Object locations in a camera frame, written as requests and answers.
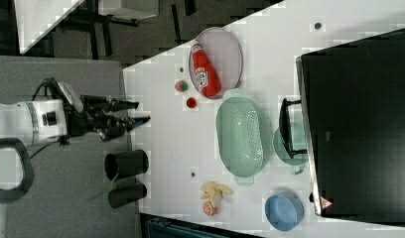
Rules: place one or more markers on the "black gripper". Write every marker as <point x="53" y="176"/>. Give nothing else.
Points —
<point x="97" y="117"/>

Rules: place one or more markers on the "mint green oval strainer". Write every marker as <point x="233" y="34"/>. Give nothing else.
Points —
<point x="239" y="137"/>

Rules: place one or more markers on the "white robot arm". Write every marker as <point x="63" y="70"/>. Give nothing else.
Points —
<point x="41" y="122"/>

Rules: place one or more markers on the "pink toy strawberry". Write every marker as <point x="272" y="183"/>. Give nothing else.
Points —
<point x="181" y="86"/>

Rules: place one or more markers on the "red toy strawberry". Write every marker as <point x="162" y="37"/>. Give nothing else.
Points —
<point x="191" y="102"/>

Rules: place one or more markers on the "green spatula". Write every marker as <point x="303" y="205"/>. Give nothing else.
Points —
<point x="105" y="190"/>

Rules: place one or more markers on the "red ketchup bottle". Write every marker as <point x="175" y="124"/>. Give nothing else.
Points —
<point x="206" y="77"/>

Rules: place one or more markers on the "grey round plate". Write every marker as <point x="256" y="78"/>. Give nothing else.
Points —
<point x="224" y="53"/>

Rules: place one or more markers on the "toy orange slice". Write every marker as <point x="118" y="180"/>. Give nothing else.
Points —
<point x="209" y="209"/>

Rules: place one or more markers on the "mint green mug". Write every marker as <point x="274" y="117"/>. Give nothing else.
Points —
<point x="292" y="150"/>

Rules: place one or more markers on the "blue bowl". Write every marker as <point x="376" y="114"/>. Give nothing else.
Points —
<point x="284" y="210"/>

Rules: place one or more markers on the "black toaster oven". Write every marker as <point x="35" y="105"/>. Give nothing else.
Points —
<point x="353" y="109"/>

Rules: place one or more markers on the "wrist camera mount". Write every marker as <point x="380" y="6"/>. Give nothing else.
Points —
<point x="71" y="100"/>

